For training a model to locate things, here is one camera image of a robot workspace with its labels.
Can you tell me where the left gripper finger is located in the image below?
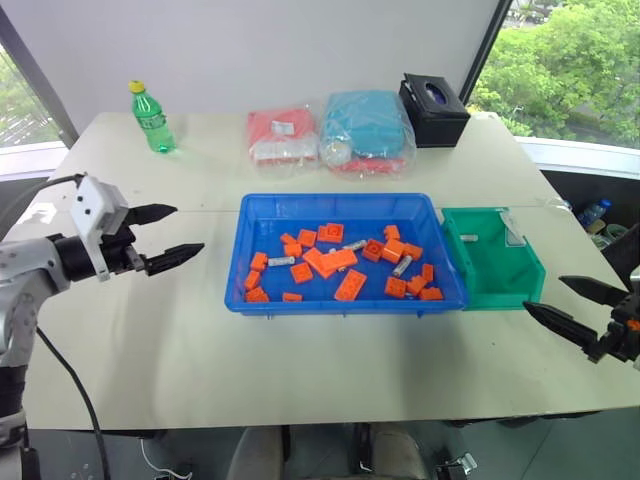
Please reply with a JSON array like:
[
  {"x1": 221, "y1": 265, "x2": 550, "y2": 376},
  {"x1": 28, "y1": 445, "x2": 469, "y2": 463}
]
[
  {"x1": 126, "y1": 203, "x2": 179, "y2": 229},
  {"x1": 144, "y1": 242, "x2": 207, "y2": 278}
]

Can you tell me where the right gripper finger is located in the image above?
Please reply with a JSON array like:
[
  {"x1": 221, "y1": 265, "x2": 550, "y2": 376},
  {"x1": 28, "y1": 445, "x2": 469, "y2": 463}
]
[
  {"x1": 558, "y1": 274, "x2": 631, "y2": 307},
  {"x1": 522, "y1": 300, "x2": 605, "y2": 359}
]

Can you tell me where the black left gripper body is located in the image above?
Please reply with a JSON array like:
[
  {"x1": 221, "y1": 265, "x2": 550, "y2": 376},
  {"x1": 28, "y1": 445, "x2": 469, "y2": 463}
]
[{"x1": 98, "y1": 222, "x2": 151, "y2": 277}]

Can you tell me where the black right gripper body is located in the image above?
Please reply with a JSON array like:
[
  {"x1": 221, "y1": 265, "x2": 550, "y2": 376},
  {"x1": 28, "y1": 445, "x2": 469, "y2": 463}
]
[{"x1": 588, "y1": 291, "x2": 640, "y2": 363}]

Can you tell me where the green plastic bin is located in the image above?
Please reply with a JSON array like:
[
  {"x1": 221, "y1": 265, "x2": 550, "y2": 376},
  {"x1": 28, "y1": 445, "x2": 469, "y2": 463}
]
[{"x1": 440, "y1": 205, "x2": 547, "y2": 313}]

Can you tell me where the black tissue box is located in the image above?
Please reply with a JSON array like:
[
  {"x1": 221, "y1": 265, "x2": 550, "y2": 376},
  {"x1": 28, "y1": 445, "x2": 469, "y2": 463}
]
[{"x1": 397, "y1": 72, "x2": 473, "y2": 150}]

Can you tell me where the clear water bottle blue cap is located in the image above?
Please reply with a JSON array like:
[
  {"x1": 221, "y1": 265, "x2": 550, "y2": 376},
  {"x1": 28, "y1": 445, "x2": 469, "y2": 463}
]
[{"x1": 576, "y1": 198, "x2": 614, "y2": 227}]

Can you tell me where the green bottle yellow cap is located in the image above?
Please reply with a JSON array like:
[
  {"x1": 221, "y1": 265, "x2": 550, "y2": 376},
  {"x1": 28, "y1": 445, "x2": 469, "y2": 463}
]
[{"x1": 128, "y1": 79, "x2": 179, "y2": 156}]

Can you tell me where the crumpled clear plastic wrapper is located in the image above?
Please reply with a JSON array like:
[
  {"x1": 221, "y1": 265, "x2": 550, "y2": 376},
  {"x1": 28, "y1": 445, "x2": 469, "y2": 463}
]
[{"x1": 538, "y1": 195, "x2": 574, "y2": 215}]

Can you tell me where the clear label holder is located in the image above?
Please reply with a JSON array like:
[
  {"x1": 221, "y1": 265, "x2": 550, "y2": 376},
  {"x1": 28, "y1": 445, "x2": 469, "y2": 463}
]
[{"x1": 500, "y1": 211, "x2": 527, "y2": 249}]

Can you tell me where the long orange building block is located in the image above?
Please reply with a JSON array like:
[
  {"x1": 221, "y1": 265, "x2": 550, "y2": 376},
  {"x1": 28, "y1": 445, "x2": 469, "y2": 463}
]
[
  {"x1": 333, "y1": 268, "x2": 368, "y2": 303},
  {"x1": 301, "y1": 246, "x2": 337, "y2": 279},
  {"x1": 322, "y1": 248, "x2": 359, "y2": 272}
]

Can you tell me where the red garment in plastic bag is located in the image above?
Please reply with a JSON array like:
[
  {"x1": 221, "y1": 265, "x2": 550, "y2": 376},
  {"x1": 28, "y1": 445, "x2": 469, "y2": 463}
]
[{"x1": 245, "y1": 104, "x2": 322, "y2": 175}]

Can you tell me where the blue plastic tray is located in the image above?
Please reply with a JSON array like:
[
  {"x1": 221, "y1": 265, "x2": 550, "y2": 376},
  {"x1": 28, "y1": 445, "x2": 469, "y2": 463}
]
[{"x1": 223, "y1": 192, "x2": 472, "y2": 318}]

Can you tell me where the black metal clamp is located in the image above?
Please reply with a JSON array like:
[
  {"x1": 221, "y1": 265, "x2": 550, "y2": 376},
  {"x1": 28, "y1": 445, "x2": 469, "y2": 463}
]
[{"x1": 433, "y1": 451, "x2": 479, "y2": 480}]

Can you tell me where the grey rounded shape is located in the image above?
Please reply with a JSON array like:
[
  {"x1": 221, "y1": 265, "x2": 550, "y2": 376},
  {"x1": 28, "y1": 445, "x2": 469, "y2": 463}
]
[{"x1": 373, "y1": 423, "x2": 432, "y2": 480}]

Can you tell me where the teal garment in plastic bag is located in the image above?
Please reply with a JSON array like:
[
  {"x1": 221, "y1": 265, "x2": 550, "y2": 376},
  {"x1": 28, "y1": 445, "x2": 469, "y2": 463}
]
[{"x1": 317, "y1": 89, "x2": 419, "y2": 182}]

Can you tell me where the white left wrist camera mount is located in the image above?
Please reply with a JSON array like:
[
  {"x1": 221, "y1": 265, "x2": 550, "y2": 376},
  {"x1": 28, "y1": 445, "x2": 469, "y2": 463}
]
[{"x1": 69, "y1": 174, "x2": 130, "y2": 282}]

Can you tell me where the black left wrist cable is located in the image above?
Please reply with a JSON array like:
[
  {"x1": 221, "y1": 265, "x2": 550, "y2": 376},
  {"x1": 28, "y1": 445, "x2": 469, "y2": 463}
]
[{"x1": 0, "y1": 173, "x2": 85, "y2": 240}]

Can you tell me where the thin black hanging cable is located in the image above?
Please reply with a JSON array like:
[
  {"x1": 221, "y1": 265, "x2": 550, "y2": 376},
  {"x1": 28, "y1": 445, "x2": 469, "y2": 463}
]
[{"x1": 34, "y1": 324, "x2": 110, "y2": 480}]

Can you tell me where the dark window frame post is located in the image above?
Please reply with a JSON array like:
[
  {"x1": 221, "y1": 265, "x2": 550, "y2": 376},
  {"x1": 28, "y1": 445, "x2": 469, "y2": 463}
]
[
  {"x1": 0, "y1": 3, "x2": 80, "y2": 150},
  {"x1": 458, "y1": 0, "x2": 517, "y2": 107}
]

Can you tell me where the thin white cable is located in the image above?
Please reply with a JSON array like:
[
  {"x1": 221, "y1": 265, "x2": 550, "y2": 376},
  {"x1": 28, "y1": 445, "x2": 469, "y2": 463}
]
[{"x1": 139, "y1": 438, "x2": 195, "y2": 477}]

